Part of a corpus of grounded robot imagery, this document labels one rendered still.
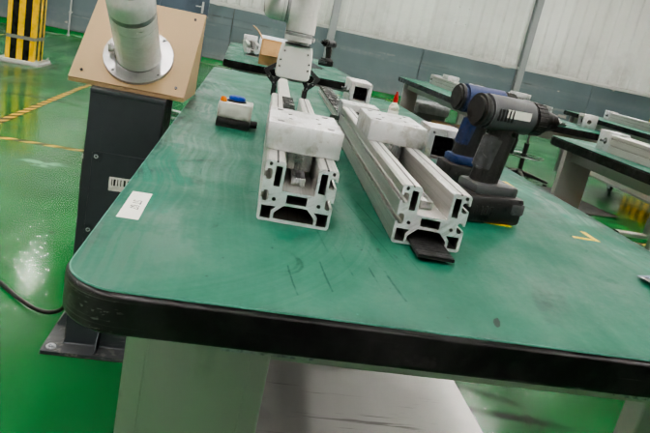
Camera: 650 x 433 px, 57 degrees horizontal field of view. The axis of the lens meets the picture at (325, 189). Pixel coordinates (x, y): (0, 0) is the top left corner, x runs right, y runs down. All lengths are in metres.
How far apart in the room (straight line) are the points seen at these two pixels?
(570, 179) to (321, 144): 2.53
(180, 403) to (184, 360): 0.05
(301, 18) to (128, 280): 1.24
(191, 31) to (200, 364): 1.29
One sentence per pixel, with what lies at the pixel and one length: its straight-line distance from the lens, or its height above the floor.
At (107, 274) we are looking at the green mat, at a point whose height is 0.78.
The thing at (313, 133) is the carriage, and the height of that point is 0.90.
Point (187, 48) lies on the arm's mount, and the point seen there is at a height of 0.92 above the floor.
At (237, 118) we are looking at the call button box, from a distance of 1.44.
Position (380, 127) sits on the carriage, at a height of 0.89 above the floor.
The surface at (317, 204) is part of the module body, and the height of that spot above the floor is 0.81.
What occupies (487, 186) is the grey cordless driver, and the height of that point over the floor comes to 0.85.
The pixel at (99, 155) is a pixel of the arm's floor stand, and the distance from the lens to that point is 1.75.
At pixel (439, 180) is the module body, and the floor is 0.86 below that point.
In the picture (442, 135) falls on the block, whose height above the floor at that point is 0.86.
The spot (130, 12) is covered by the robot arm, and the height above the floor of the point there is 0.99.
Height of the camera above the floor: 1.04
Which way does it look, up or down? 14 degrees down
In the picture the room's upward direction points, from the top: 12 degrees clockwise
